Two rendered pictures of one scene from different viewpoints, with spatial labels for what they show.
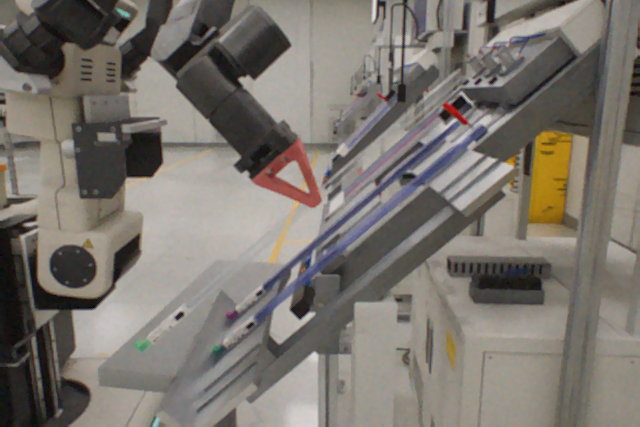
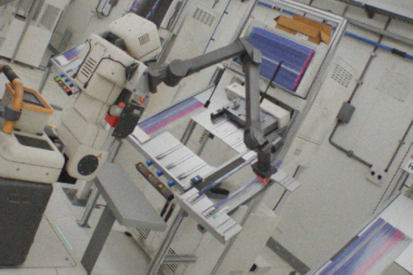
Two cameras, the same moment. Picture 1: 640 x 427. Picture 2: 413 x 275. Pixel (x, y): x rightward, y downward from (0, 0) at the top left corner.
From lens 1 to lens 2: 1.68 m
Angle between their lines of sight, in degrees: 47
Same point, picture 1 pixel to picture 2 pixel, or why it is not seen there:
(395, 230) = (218, 174)
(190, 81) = (267, 154)
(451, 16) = (175, 25)
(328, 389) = (175, 229)
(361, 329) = (238, 213)
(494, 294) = (215, 195)
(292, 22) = not seen: outside the picture
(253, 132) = (269, 167)
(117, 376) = (130, 222)
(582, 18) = (285, 118)
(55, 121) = (110, 94)
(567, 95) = not seen: hidden behind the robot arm
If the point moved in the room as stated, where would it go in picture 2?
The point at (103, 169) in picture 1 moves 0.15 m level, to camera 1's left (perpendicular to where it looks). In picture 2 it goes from (127, 125) to (99, 118)
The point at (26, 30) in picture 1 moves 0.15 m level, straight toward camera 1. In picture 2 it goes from (160, 76) to (193, 93)
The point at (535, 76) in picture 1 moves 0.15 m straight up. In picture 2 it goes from (268, 130) to (280, 106)
